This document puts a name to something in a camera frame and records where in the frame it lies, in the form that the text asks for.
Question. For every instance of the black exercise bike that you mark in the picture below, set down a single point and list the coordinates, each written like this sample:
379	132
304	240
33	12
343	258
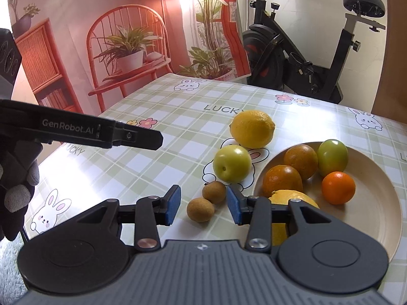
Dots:
267	54

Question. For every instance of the metal pole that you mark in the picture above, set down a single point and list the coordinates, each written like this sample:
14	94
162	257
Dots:
247	0

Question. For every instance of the wall poster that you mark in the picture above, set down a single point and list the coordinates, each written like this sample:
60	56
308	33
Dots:
73	6

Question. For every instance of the dark green jujube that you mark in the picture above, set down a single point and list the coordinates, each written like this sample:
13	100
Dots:
332	158

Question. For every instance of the person's left hand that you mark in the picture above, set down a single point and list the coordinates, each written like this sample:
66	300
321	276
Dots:
16	178

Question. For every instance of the small mandarin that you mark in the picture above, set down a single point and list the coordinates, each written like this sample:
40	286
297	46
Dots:
338	187

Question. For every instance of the cream round plate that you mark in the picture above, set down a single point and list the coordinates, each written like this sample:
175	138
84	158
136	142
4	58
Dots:
365	219

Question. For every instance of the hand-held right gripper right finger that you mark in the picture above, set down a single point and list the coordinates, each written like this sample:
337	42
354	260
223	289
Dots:
233	204

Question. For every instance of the yellow lemon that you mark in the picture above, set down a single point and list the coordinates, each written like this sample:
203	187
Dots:
252	129
283	198

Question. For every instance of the pale green jujube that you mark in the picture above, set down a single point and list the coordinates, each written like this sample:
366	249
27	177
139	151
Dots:
232	163

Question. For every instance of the brown longan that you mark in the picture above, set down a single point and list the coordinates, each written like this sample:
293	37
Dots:
214	192
200	209

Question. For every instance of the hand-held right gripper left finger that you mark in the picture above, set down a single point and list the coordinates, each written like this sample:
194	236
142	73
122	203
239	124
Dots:
173	205

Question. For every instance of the orange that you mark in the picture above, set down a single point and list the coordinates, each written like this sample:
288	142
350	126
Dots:
300	161
281	179

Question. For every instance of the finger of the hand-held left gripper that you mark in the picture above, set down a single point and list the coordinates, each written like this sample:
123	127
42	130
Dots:
140	138

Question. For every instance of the brown wooden panel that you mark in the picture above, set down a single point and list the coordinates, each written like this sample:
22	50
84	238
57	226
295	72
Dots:
394	38

